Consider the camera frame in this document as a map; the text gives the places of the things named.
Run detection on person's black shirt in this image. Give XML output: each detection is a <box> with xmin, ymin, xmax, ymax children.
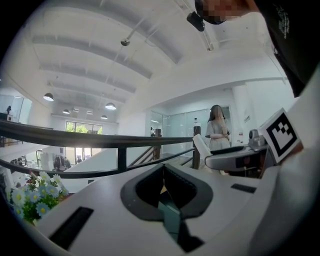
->
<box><xmin>254</xmin><ymin>0</ymin><xmax>320</xmax><ymax>99</ymax></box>

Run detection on person's head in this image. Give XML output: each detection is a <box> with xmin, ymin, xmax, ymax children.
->
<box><xmin>194</xmin><ymin>0</ymin><xmax>261</xmax><ymax>26</ymax></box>

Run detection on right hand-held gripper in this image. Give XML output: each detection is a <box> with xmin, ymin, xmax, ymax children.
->
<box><xmin>204</xmin><ymin>107</ymin><xmax>304</xmax><ymax>179</ymax></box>

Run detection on black head-worn camera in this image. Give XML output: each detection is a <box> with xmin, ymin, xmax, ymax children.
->
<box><xmin>186</xmin><ymin>11</ymin><xmax>207</xmax><ymax>32</ymax></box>

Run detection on black metal railing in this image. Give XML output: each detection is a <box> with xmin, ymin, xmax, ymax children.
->
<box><xmin>0</xmin><ymin>119</ymin><xmax>201</xmax><ymax>180</ymax></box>

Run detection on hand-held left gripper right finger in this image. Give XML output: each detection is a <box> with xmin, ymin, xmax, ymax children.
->
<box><xmin>163</xmin><ymin>163</ymin><xmax>283</xmax><ymax>256</ymax></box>

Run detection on flower pot with daisies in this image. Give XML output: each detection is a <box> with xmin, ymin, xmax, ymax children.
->
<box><xmin>5</xmin><ymin>170</ymin><xmax>70</xmax><ymax>226</ymax></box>

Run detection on dark green box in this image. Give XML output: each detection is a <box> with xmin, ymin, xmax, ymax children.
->
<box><xmin>157</xmin><ymin>192</ymin><xmax>205</xmax><ymax>253</ymax></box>

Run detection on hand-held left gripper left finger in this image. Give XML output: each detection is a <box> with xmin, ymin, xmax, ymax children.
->
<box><xmin>37</xmin><ymin>163</ymin><xmax>191</xmax><ymax>256</ymax></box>

